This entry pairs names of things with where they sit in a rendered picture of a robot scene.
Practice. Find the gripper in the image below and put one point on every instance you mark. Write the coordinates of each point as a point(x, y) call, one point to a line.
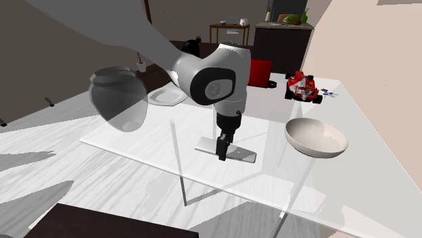
point(228, 124)

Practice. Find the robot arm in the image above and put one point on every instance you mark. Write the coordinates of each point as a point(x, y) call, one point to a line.
point(184, 69)

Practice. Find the grey flat slab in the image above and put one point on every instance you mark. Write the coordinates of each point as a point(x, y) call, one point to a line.
point(207, 145)

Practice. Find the red box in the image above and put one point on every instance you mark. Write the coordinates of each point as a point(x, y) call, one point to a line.
point(259, 72)

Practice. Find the white plate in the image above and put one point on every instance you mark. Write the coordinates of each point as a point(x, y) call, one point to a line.
point(165, 96)

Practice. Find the red toy racing car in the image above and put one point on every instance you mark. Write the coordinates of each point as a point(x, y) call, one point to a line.
point(301, 85)

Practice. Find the black rounded object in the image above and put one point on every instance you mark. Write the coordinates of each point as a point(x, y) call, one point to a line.
point(191, 48)

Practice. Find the white bowl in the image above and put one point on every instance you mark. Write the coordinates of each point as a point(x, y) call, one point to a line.
point(313, 136)

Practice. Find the dark kitchen cabinet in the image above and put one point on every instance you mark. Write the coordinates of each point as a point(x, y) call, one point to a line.
point(280, 46)

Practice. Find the wooden side table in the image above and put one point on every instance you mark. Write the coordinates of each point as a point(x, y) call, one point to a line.
point(230, 27)

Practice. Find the small blue and grey item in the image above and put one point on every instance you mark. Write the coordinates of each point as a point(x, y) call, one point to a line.
point(328, 93)

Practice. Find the grey glass vase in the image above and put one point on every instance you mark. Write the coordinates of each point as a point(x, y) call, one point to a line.
point(115, 99)

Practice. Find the glass table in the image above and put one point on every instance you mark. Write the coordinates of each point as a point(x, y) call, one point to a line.
point(362, 171)

